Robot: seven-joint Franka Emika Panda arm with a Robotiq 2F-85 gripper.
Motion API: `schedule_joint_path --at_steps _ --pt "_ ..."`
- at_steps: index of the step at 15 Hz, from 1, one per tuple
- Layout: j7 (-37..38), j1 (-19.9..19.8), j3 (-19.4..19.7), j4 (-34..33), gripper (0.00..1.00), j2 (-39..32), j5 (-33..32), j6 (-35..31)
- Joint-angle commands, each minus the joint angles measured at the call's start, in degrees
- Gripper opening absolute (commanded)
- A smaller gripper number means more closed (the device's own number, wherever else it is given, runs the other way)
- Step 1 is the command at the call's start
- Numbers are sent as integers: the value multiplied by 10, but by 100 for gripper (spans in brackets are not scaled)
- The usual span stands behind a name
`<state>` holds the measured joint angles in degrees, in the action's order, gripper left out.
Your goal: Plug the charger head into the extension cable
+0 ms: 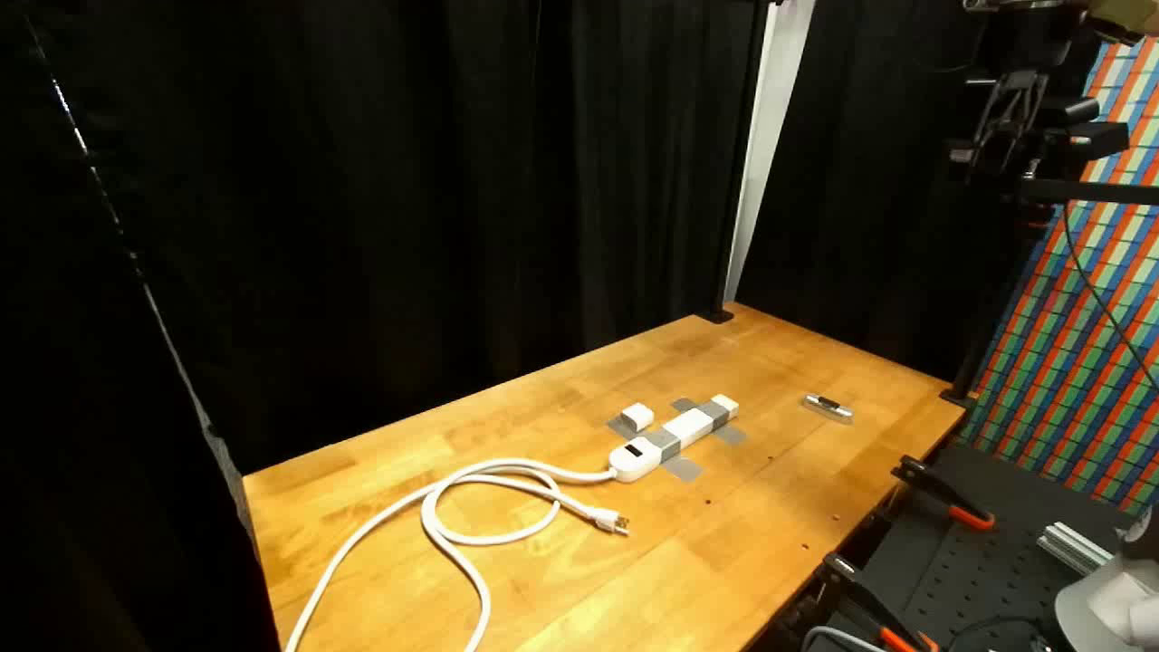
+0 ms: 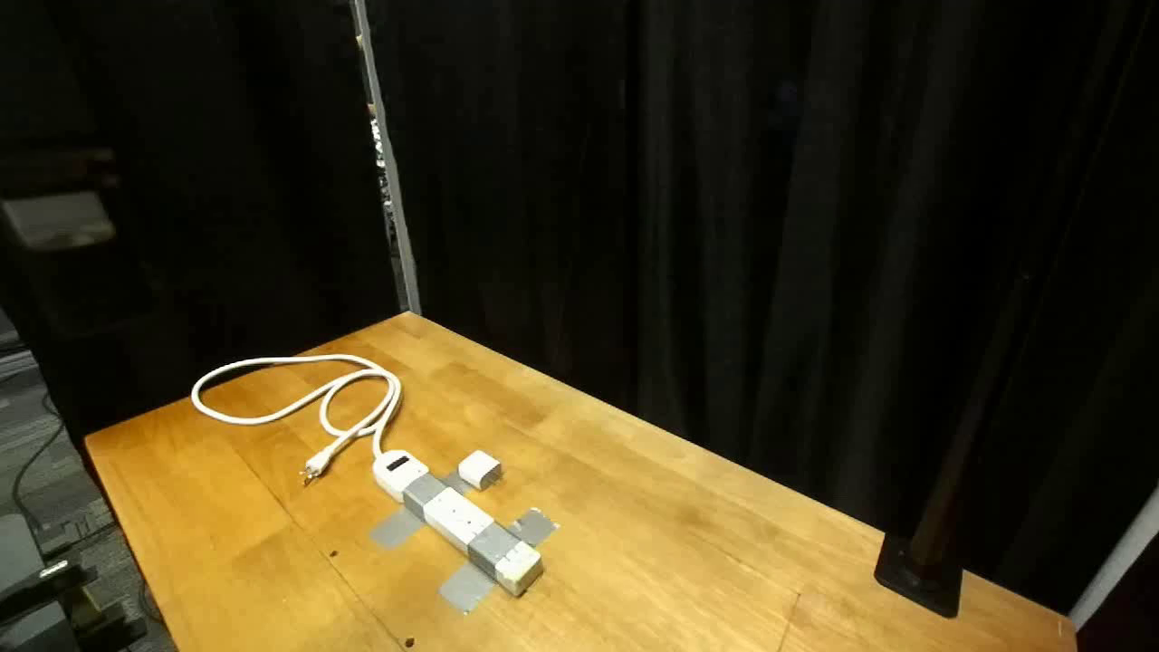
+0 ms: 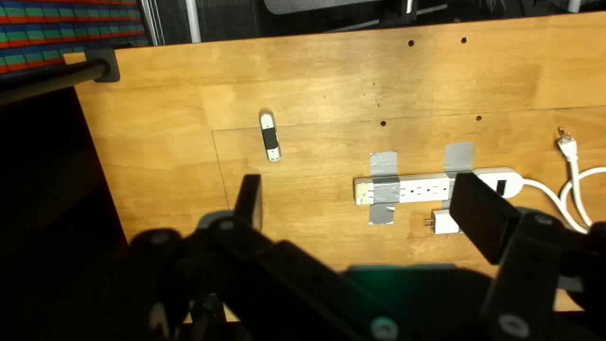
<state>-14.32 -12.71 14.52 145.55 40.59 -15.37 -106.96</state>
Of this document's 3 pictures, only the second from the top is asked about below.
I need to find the white power cord with plug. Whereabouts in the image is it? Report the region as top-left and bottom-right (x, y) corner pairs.
(187, 350), (406, 491)

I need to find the black stand equipment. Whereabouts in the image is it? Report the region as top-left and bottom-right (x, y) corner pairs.
(0, 512), (153, 652)

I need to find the black curtain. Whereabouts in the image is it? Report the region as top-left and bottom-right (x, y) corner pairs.
(0, 0), (1159, 618)

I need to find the thin black floor cable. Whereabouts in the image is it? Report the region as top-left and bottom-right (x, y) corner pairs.
(5, 418), (69, 521)

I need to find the white power strip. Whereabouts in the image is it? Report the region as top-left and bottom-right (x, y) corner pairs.
(370, 446), (546, 600)

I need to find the white slanted pole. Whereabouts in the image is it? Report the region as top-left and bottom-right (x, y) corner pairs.
(1065, 486), (1159, 634)

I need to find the silver metal pole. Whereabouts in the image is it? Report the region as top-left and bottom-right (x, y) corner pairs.
(345, 0), (424, 314)

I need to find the white charger head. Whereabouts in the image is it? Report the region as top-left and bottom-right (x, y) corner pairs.
(457, 446), (508, 492)

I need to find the black post with base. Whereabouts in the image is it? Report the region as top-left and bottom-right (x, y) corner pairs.
(871, 277), (1005, 622)

